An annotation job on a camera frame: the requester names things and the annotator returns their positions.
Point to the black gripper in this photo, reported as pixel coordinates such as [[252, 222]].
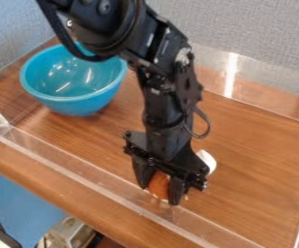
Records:
[[163, 149]]

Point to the brown and white toy mushroom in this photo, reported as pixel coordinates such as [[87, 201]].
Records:
[[159, 181]]

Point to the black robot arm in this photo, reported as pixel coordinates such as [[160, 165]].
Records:
[[99, 29]]

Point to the blue plastic bowl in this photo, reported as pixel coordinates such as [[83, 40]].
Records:
[[71, 86]]

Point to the grey white box under table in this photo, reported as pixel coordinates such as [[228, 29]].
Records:
[[70, 233]]

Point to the clear acrylic barrier wall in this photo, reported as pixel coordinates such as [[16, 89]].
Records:
[[68, 160]]

